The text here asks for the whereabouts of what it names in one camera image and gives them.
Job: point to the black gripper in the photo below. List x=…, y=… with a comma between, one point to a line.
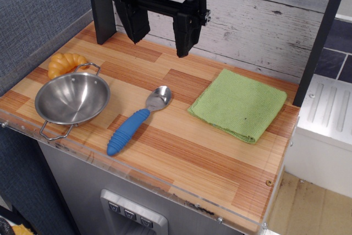
x=189, y=15

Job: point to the steel colander bowl with handles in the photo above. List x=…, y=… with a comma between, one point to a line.
x=72, y=99

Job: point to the green folded towel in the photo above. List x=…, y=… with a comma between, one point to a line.
x=238, y=105

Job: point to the orange plastic croissant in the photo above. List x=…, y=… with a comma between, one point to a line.
x=62, y=63

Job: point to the silver toy fridge cabinet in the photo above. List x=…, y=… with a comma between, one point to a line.
x=162, y=190

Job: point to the grey dispenser button panel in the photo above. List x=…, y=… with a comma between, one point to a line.
x=127, y=217

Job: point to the white ribbed appliance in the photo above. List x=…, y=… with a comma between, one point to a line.
x=320, y=148

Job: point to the yellow toy on floor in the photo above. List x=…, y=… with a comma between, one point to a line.
x=21, y=230

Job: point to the dark left frame post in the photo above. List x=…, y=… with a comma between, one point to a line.
x=104, y=19

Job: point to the dark frame post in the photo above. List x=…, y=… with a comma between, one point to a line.
x=104, y=19
x=326, y=24

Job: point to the blue handled metal spoon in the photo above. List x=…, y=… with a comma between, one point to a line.
x=157, y=100

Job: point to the dark right frame post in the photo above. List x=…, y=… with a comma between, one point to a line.
x=326, y=24

